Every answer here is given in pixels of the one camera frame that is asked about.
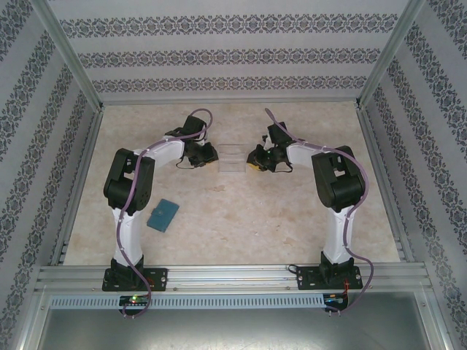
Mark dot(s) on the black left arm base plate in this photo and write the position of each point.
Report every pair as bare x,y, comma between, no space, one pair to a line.
158,279

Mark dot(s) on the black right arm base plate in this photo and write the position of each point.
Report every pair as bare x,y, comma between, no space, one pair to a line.
306,279

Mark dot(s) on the aluminium mounting rail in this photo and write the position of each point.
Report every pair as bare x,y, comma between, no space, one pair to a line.
233,277

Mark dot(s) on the clear acrylic card stand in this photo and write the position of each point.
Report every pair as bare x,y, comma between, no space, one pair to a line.
231,160

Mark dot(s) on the aluminium upright frame post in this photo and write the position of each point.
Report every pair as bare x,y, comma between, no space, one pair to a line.
390,51
71,51

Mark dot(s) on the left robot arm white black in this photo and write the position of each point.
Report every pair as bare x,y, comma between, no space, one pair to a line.
126,226

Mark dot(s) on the aluminium back frame rail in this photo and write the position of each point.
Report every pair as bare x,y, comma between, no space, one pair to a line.
230,101

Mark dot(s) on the aluminium lower frame bar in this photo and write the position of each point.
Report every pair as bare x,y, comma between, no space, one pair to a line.
434,321
34,321

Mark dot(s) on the teal leather card holder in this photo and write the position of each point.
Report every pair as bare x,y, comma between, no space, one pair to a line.
163,215

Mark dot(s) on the aluminium side frame rail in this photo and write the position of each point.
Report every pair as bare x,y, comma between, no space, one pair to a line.
385,182
79,182

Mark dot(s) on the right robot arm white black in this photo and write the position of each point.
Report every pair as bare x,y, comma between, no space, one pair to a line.
337,233

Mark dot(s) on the grey metal sheet panel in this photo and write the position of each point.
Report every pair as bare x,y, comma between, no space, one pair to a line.
233,331

